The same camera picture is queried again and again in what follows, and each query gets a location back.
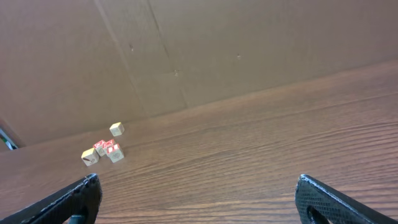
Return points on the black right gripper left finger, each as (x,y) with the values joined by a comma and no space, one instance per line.
(79,202)

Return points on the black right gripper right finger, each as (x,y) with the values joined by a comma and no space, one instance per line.
(318,203)

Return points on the yellow wooden block left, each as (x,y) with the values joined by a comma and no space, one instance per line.
(90,157)

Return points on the yellow wooden block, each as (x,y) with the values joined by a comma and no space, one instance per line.
(117,129)
(90,157)

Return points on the red block letter C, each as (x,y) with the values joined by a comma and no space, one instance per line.
(99,147)

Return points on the red block letter I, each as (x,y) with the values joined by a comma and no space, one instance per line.
(115,153)

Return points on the red block letter M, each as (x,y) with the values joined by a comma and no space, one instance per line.
(108,144)

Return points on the far yellow wooden block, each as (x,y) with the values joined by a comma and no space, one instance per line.
(117,129)

